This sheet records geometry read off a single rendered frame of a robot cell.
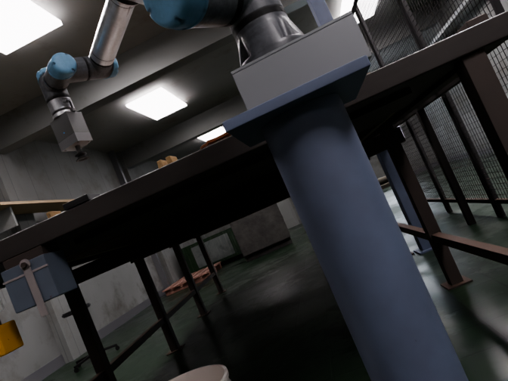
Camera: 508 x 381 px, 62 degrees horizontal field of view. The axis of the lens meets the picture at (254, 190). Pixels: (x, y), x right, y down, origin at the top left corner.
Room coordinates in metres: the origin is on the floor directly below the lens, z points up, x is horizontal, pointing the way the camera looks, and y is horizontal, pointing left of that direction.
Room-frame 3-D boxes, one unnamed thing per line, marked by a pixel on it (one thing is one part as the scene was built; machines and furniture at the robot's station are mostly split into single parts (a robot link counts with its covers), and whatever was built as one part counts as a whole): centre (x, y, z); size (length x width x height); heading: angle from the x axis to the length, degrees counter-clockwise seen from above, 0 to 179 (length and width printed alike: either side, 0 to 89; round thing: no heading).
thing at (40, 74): (1.36, 0.47, 1.35); 0.09 x 0.08 x 0.11; 40
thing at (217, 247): (9.98, 1.21, 0.34); 1.69 x 1.54 x 0.69; 172
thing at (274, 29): (0.85, -0.15, 1.01); 0.15 x 0.15 x 0.10
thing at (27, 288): (1.18, 0.65, 0.77); 0.14 x 0.11 x 0.18; 85
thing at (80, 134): (1.37, 0.46, 1.19); 0.10 x 0.09 x 0.16; 154
